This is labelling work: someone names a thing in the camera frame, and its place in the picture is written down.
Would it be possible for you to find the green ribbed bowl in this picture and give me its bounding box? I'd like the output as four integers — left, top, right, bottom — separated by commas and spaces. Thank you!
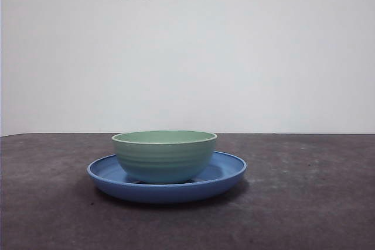
111, 130, 219, 184

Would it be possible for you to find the blue round plate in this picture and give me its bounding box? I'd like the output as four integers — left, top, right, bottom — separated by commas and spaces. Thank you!
87, 150, 248, 205

